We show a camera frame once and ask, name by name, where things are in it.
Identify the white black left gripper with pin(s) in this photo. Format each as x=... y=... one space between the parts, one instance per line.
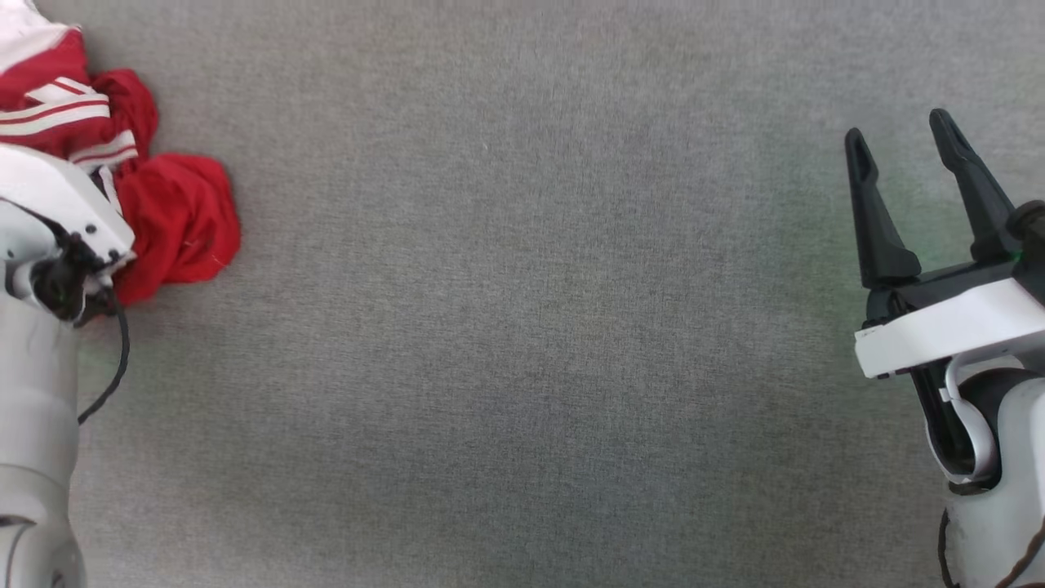
x=57 y=192

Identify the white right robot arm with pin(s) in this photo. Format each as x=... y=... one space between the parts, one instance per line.
x=1008 y=457

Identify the red and white sports garment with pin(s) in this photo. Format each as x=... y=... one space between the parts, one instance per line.
x=180 y=212

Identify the grey fabric sofa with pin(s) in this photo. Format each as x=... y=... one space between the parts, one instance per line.
x=522 y=327

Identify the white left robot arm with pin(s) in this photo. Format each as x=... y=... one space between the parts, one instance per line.
x=33 y=408

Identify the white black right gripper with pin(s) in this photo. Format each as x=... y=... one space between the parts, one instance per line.
x=955 y=327

